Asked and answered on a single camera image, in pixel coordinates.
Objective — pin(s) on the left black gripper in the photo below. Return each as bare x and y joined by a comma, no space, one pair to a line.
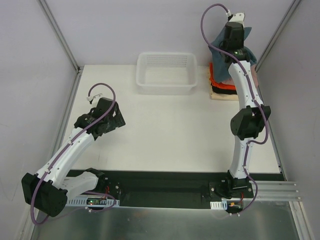
118,117

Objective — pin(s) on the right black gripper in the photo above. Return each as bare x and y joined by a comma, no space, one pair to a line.
235,31

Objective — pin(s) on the blue-grey t shirt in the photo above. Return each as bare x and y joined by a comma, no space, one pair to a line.
219,67

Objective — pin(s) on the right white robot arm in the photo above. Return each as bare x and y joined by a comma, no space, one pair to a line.
252,116

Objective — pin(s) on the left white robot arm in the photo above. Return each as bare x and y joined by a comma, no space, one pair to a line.
48,190

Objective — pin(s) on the pink folded t shirt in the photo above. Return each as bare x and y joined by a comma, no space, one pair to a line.
229,81

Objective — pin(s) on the orange folded t shirt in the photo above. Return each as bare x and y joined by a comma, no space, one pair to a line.
212,78

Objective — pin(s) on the black folded t shirt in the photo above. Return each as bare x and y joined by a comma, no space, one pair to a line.
224,89

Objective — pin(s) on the cream folded t shirt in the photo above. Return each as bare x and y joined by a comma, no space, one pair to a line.
218,96

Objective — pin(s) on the white plastic basket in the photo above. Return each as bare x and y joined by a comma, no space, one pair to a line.
166,73

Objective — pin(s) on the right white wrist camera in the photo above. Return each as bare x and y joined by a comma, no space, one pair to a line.
236,17

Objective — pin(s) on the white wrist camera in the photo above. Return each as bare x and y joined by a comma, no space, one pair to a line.
91,98
236,17

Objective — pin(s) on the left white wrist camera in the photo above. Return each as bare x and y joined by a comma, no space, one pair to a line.
91,98

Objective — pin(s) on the right aluminium frame post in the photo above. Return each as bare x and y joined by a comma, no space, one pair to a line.
280,28

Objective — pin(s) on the aluminium frame post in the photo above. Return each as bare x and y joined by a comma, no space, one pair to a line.
59,34
280,28

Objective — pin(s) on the left slotted cable duct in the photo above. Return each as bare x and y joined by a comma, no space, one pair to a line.
96,202

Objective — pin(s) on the slotted cable duct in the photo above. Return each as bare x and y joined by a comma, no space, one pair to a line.
96,202
219,205

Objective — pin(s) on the left aluminium frame post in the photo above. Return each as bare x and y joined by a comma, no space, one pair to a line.
59,34

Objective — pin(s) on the right slotted cable duct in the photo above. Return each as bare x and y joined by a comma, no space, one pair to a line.
219,205

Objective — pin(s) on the aluminium front rail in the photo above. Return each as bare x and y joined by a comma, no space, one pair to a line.
283,191

